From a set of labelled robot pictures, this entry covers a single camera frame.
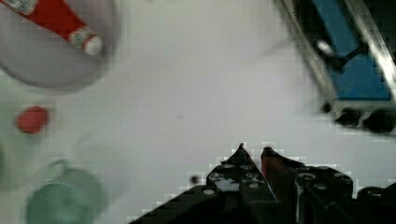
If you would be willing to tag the black red gripper right finger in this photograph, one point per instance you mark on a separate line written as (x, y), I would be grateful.
(314, 195)

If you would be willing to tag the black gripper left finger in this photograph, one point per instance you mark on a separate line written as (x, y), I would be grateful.
(246, 195)

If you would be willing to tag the red toy strawberry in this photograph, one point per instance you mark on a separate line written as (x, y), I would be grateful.
(33, 119)

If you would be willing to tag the grey round plate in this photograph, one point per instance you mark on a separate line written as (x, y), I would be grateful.
(38, 57)

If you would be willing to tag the red ketchup bottle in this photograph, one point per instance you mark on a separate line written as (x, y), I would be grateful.
(58, 17)

